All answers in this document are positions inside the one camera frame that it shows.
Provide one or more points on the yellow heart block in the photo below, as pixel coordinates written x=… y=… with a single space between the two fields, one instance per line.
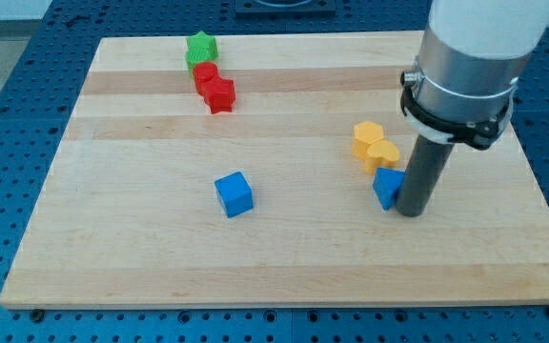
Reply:
x=381 y=154

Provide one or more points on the light wooden board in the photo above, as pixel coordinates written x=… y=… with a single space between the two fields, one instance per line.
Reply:
x=128 y=216

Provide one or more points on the blue cube block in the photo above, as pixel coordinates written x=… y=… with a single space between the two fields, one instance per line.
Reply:
x=234 y=194

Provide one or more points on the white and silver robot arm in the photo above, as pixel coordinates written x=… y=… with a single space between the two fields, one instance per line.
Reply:
x=461 y=87

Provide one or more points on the yellow hexagon block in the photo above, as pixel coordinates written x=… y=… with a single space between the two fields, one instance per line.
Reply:
x=365 y=134

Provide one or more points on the red star block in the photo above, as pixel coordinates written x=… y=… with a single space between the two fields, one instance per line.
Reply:
x=219 y=94

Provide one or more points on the green star block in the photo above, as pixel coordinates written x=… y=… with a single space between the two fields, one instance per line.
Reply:
x=203 y=40

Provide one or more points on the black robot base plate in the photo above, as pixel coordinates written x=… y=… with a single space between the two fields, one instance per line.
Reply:
x=254 y=8

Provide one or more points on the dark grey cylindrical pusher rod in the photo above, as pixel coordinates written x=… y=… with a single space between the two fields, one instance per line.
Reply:
x=423 y=170

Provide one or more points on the blue triangle block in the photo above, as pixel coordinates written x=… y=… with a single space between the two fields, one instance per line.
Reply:
x=386 y=185

